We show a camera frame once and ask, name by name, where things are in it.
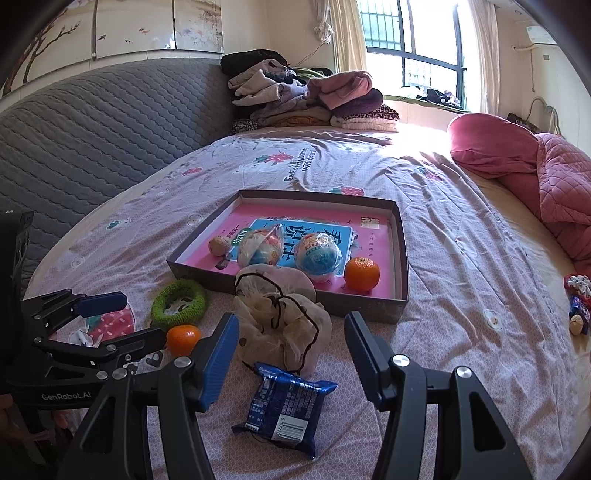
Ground small tangerine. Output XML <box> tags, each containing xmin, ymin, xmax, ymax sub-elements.
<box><xmin>166</xmin><ymin>324</ymin><xmax>203</xmax><ymax>357</ymax></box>

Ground pile of folded clothes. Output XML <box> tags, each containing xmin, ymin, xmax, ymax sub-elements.
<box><xmin>220</xmin><ymin>49</ymin><xmax>400</xmax><ymax>134</ymax></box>

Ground pink pillow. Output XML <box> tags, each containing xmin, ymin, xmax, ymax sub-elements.
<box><xmin>447</xmin><ymin>113</ymin><xmax>541</xmax><ymax>204</ymax></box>

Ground floral wall painting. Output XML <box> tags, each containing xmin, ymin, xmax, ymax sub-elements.
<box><xmin>0</xmin><ymin>0</ymin><xmax>225</xmax><ymax>97</ymax></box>

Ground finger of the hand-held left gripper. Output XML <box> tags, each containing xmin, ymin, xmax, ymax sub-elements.
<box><xmin>21</xmin><ymin>288</ymin><xmax>129</xmax><ymax>337</ymax></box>
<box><xmin>34</xmin><ymin>329</ymin><xmax>167</xmax><ymax>374</ymax></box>

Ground blue snack packet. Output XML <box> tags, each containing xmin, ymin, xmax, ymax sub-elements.
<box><xmin>231</xmin><ymin>362</ymin><xmax>339</xmax><ymax>459</ymax></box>

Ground white air conditioner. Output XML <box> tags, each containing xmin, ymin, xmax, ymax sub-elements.
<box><xmin>525</xmin><ymin>25</ymin><xmax>557</xmax><ymax>46</ymax></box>

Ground white curved metal frame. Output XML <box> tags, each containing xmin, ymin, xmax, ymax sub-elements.
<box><xmin>529</xmin><ymin>96</ymin><xmax>563</xmax><ymax>136</ymax></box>

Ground strawberry print bed cover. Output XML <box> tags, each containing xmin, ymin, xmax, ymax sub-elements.
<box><xmin>23</xmin><ymin>127</ymin><xmax>578</xmax><ymax>480</ymax></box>

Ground cream curtain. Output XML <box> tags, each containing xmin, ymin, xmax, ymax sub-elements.
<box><xmin>311</xmin><ymin>0</ymin><xmax>368</xmax><ymax>88</ymax></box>
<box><xmin>466</xmin><ymin>0</ymin><xmax>502</xmax><ymax>116</ymax></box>

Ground dark clothes on windowsill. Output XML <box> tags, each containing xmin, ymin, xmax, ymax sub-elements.
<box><xmin>402</xmin><ymin>85</ymin><xmax>462</xmax><ymax>109</ymax></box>

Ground shallow grey cardboard box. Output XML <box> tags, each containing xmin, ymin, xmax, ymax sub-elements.
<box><xmin>166</xmin><ymin>188</ymin><xmax>411</xmax><ymax>326</ymax></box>

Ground dark patterned bag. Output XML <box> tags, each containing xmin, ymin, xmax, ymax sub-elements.
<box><xmin>506</xmin><ymin>112</ymin><xmax>541</xmax><ymax>134</ymax></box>

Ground green knitted hair ring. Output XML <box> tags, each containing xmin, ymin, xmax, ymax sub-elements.
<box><xmin>151</xmin><ymin>279</ymin><xmax>208</xmax><ymax>332</ymax></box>

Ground barred window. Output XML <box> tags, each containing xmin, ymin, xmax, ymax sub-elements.
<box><xmin>358</xmin><ymin>0</ymin><xmax>467</xmax><ymax>109</ymax></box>

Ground blue toy egg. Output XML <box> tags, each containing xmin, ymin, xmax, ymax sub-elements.
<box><xmin>294</xmin><ymin>232</ymin><xmax>345</xmax><ymax>283</ymax></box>

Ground person's left hand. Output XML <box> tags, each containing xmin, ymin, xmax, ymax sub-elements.
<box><xmin>0</xmin><ymin>408</ymin><xmax>72</xmax><ymax>444</ymax></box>

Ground grey quilted headboard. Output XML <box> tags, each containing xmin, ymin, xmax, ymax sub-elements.
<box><xmin>0</xmin><ymin>58</ymin><xmax>238</xmax><ymax>296</ymax></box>

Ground orange toy egg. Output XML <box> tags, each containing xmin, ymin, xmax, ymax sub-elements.
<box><xmin>237</xmin><ymin>224</ymin><xmax>283</xmax><ymax>267</ymax></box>

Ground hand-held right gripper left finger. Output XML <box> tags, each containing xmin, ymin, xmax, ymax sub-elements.
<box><xmin>55</xmin><ymin>312</ymin><xmax>241</xmax><ymax>480</ymax></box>

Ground small doll toy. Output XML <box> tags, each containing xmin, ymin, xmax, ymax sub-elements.
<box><xmin>563</xmin><ymin>273</ymin><xmax>591</xmax><ymax>335</ymax></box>

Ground large tangerine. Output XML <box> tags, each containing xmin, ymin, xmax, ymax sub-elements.
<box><xmin>344</xmin><ymin>257</ymin><xmax>380</xmax><ymax>292</ymax></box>

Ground cream dotted drawstring pouch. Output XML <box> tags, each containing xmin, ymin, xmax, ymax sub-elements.
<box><xmin>233</xmin><ymin>265</ymin><xmax>333</xmax><ymax>374</ymax></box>

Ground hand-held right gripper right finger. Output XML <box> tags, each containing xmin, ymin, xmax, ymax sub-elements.
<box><xmin>344</xmin><ymin>311</ymin><xmax>534</xmax><ymax>480</ymax></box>

